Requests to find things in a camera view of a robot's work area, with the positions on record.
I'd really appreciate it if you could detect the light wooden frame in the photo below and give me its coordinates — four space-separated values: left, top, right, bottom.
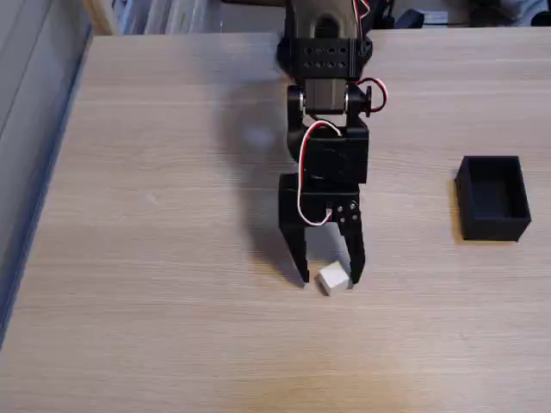
81 0 121 37

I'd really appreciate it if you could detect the white block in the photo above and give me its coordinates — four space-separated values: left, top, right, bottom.
318 259 355 299

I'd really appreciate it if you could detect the black open box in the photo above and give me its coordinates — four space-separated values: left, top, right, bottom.
455 155 533 243

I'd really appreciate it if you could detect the stack of white boards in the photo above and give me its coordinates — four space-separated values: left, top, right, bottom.
120 0 221 36

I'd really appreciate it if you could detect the white and red servo cable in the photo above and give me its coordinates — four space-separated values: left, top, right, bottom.
295 120 345 227

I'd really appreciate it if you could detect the red and black servo cable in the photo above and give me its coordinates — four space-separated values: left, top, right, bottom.
355 76 390 115

